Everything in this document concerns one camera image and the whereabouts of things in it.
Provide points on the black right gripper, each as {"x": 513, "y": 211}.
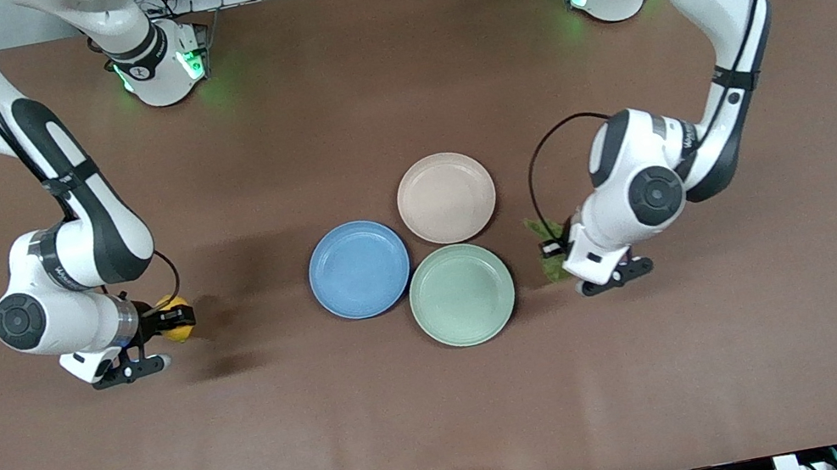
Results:
{"x": 151, "y": 321}

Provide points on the yellow lemon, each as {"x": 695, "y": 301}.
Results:
{"x": 178, "y": 336}

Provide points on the green lettuce leaf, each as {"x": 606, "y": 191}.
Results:
{"x": 553, "y": 267}

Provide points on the light green plate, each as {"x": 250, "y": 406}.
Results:
{"x": 462, "y": 294}

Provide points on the beige plate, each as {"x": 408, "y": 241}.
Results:
{"x": 446, "y": 198}

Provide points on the blue plate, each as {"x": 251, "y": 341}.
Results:
{"x": 359, "y": 269}

